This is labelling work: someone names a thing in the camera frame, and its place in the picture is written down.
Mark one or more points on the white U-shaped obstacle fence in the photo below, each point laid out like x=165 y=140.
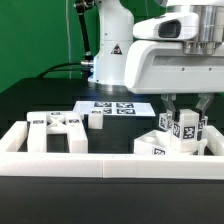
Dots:
x=13 y=162

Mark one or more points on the white chair back frame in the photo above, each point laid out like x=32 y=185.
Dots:
x=46 y=123

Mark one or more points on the white tagged cube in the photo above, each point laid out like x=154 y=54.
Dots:
x=202 y=123
x=164 y=123

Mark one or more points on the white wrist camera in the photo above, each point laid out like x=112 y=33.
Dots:
x=170 y=26

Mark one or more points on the white tagged cube left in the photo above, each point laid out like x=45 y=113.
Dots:
x=164 y=123

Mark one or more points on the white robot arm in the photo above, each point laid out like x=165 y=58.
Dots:
x=204 y=35

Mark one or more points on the white chair seat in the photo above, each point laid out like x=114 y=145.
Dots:
x=163 y=143

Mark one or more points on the white tagged cube right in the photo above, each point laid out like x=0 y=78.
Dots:
x=202 y=123

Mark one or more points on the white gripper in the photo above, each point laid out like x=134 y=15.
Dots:
x=162 y=68

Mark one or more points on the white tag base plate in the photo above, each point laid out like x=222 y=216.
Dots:
x=115 y=108

